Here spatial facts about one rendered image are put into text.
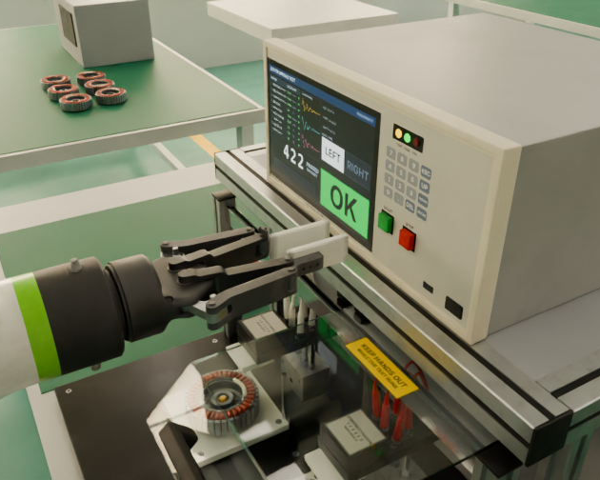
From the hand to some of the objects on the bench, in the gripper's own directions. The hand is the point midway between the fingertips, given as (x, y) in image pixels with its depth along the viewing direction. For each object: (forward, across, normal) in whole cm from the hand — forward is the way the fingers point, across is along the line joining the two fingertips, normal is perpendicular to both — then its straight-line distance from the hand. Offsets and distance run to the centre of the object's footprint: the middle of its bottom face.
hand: (309, 247), depth 66 cm
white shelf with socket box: (+55, -99, -42) cm, 121 cm away
